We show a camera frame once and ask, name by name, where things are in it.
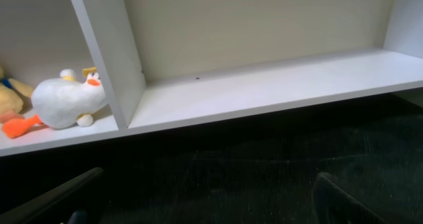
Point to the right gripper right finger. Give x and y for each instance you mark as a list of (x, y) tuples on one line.
[(337, 204)]

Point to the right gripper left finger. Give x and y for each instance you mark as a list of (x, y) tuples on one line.
[(49, 201)]

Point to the white plush duck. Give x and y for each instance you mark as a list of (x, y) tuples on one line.
[(62, 101)]

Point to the yellow plush duck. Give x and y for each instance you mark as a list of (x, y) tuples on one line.
[(8, 101)]

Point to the white shelf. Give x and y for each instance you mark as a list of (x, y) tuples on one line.
[(248, 85)]

